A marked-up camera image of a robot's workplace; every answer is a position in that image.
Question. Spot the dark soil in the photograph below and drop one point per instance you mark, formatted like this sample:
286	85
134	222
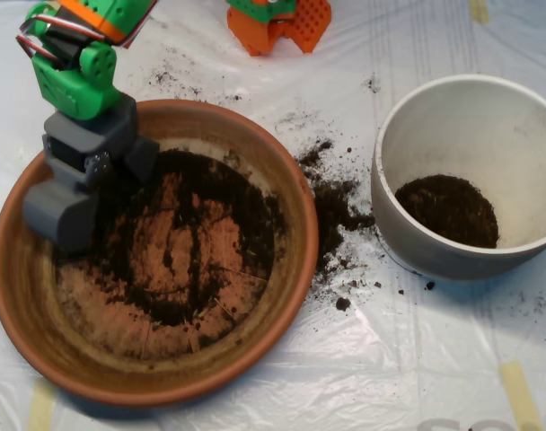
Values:
237	206
448	215

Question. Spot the beige masking tape strip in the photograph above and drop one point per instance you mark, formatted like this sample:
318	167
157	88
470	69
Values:
520	395
479	10
53	18
41	408

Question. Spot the spilled soil pile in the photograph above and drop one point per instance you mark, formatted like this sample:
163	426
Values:
336	211

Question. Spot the clear plastic cover sheet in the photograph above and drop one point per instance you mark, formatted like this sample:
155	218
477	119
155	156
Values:
390	359

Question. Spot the dark brown debris chunk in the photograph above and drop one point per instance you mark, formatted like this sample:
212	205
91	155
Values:
343	304

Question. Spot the white ceramic pot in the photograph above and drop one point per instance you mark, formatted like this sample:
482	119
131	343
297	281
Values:
457	134

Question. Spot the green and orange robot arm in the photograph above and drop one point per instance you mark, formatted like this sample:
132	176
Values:
75	90

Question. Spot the terracotta plant saucer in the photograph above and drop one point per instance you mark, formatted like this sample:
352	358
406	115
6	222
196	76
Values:
30	314

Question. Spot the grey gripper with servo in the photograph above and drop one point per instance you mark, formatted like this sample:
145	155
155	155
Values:
90	135

